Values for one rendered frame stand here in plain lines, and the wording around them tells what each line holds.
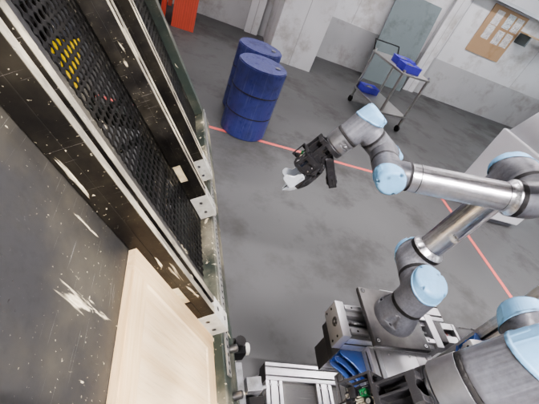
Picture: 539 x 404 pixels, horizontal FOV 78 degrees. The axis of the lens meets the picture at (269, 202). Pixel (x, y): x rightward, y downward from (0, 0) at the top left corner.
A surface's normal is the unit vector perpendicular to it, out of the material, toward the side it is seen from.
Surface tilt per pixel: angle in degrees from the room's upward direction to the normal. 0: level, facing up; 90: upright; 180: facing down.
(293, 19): 90
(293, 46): 90
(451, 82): 90
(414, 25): 80
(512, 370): 63
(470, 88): 90
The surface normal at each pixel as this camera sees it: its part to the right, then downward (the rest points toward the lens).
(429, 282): 0.31, -0.64
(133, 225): 0.18, 0.68
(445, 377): -0.68, -0.53
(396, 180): -0.16, 0.58
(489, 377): -0.63, -0.33
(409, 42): 0.12, 0.52
